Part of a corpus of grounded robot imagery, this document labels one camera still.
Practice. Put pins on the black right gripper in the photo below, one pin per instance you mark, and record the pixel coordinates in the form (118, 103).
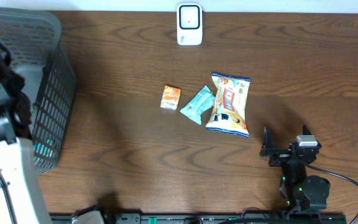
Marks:
(280, 155)

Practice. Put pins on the teal wet wipe packet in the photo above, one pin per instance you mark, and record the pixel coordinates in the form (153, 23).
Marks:
(198, 105)

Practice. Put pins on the orange tissue pack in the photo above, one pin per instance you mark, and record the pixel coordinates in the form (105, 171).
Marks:
(170, 98)

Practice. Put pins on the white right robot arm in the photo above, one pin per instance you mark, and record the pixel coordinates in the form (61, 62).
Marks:
(304, 193)

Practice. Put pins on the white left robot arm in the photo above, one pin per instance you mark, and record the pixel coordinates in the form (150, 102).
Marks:
(21, 199)

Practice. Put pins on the white barcode scanner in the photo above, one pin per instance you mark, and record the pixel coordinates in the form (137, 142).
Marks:
(189, 24)

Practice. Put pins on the grey plastic basket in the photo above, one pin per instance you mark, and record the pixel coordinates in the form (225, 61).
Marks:
(33, 39)

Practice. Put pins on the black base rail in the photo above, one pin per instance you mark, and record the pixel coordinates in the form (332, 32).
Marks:
(249, 217)

